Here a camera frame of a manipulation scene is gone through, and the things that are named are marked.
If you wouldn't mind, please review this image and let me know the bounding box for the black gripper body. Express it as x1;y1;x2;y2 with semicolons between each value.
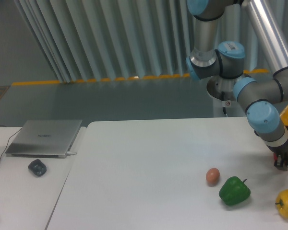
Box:
266;126;288;155

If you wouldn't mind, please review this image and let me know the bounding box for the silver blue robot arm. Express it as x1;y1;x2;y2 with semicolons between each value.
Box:
186;0;288;171

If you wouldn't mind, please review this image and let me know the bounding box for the green bell pepper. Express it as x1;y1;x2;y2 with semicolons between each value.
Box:
219;176;251;206

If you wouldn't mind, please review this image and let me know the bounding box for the brown egg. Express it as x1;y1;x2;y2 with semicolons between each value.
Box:
206;168;220;185

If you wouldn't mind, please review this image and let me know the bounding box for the white folding partition screen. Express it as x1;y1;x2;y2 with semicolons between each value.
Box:
13;0;288;83

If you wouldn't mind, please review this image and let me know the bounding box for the silver closed laptop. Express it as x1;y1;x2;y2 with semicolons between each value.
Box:
6;119;82;158

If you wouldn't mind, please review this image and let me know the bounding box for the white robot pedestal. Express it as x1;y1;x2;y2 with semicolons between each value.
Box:
206;74;255;118

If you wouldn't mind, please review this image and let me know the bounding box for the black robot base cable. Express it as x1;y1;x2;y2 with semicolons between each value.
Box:
221;91;229;118

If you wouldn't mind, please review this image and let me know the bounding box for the black laptop cable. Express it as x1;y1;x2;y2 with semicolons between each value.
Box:
0;125;23;197

